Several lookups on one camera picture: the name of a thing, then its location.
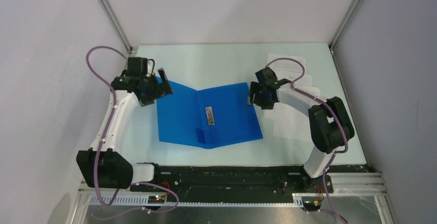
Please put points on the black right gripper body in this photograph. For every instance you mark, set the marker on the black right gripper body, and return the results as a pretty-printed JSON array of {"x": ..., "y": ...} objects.
[{"x": 263, "y": 102}]

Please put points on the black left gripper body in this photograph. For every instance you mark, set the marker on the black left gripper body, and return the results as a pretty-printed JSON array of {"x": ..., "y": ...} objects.
[{"x": 152, "y": 87}]

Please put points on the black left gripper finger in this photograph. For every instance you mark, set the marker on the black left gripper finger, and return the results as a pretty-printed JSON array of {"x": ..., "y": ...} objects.
[
  {"x": 165, "y": 86},
  {"x": 146, "y": 100}
]

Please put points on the blue plastic folder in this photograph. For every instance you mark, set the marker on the blue plastic folder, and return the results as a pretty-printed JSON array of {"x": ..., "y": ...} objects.
[{"x": 208, "y": 118}]

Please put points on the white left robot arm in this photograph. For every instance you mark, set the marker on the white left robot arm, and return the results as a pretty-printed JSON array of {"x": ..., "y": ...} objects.
[{"x": 103, "y": 164}]

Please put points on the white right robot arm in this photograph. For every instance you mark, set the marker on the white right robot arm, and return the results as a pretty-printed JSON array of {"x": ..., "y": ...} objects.
[{"x": 330, "y": 125}]

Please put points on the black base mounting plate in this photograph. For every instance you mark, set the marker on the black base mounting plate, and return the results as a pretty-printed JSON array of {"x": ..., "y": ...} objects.
[{"x": 235, "y": 184}]

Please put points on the left controller board with leds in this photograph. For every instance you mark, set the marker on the left controller board with leds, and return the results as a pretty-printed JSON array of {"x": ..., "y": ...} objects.
[{"x": 156, "y": 199}]

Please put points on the controller board with leds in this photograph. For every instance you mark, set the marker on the controller board with leds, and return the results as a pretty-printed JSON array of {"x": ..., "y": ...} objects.
[
  {"x": 311, "y": 205},
  {"x": 156, "y": 199}
]

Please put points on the right controller board with leds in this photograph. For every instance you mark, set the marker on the right controller board with leds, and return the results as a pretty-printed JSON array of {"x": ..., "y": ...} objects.
[{"x": 311, "y": 205}]

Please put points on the left aluminium frame post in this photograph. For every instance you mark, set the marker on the left aluminium frame post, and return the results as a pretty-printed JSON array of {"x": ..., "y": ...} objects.
[{"x": 113, "y": 19}]

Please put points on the aluminium frame post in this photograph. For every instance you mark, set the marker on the aluminium frame post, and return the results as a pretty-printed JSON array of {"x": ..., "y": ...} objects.
[
  {"x": 113, "y": 19},
  {"x": 347, "y": 18}
]

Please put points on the right aluminium frame post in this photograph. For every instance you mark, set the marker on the right aluminium frame post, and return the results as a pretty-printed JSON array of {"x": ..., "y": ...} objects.
[{"x": 347, "y": 18}]

